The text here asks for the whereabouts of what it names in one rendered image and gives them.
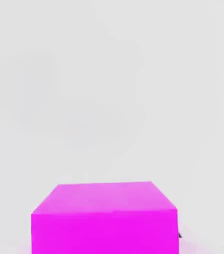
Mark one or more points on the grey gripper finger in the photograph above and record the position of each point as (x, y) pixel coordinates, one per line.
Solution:
(179, 235)

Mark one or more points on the small magenta cube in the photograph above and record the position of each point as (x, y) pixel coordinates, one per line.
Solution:
(104, 228)

